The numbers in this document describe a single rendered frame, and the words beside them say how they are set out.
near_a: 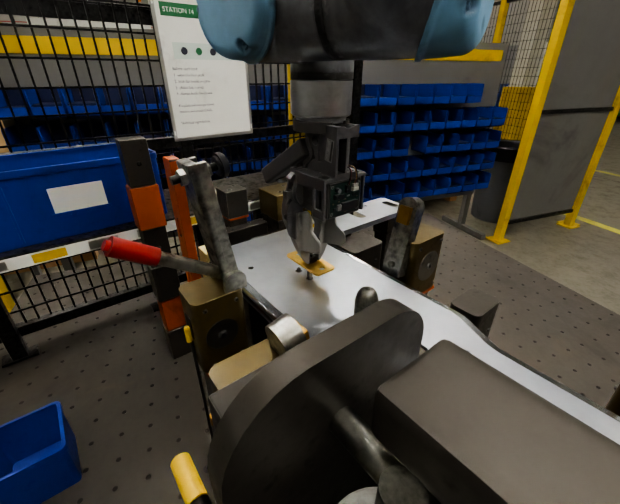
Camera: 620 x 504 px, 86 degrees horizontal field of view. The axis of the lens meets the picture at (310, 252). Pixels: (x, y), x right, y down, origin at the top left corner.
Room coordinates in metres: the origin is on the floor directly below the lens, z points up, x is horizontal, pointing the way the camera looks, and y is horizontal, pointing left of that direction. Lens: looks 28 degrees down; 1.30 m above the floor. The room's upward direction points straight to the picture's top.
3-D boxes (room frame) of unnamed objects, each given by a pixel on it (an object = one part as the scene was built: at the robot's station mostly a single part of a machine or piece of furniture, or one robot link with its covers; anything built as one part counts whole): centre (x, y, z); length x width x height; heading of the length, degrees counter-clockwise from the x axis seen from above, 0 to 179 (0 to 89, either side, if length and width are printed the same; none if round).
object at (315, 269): (0.47, 0.00, 1.04); 0.08 x 0.04 x 0.01; 38
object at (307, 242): (0.44, 0.00, 1.08); 0.06 x 0.03 x 0.09; 38
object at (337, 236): (0.46, -0.03, 1.08); 0.06 x 0.03 x 0.09; 38
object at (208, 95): (0.96, 0.26, 1.30); 0.23 x 0.02 x 0.31; 128
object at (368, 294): (0.37, -0.08, 1.02); 0.03 x 0.03 x 0.07
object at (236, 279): (0.36, 0.10, 1.06); 0.03 x 0.01 x 0.03; 128
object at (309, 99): (0.45, -0.02, 1.27); 0.08 x 0.08 x 0.05
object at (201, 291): (0.36, 0.14, 0.87); 0.10 x 0.07 x 0.35; 128
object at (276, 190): (0.76, 0.07, 0.88); 0.08 x 0.08 x 0.36; 38
